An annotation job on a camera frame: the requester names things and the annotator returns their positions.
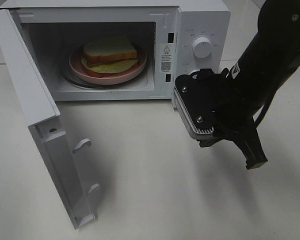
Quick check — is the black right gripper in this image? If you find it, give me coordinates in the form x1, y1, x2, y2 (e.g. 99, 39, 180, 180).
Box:
197, 68, 268, 170

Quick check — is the white microwave knob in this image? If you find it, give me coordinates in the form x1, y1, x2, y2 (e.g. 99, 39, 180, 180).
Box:
190, 70, 199, 75
192, 36, 213, 59

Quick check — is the sandwich with lettuce and tomato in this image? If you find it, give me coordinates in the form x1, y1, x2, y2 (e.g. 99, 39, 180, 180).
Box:
81, 35, 139, 78

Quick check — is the pink plate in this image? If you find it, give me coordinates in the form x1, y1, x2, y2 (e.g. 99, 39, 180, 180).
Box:
69, 44, 148, 86

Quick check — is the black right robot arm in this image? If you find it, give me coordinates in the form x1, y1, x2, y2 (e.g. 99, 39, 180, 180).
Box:
198, 0, 300, 170

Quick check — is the white warning label sticker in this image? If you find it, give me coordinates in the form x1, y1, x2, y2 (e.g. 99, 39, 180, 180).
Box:
159, 43, 174, 73

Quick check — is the white microwave oven body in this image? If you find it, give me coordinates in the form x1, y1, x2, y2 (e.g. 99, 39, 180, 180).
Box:
0, 0, 231, 102

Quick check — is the glass microwave turntable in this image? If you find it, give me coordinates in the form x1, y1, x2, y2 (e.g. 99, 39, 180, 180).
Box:
61, 47, 154, 91

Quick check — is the black camera cable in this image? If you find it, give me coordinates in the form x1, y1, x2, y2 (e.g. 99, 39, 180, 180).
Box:
252, 82, 286, 131

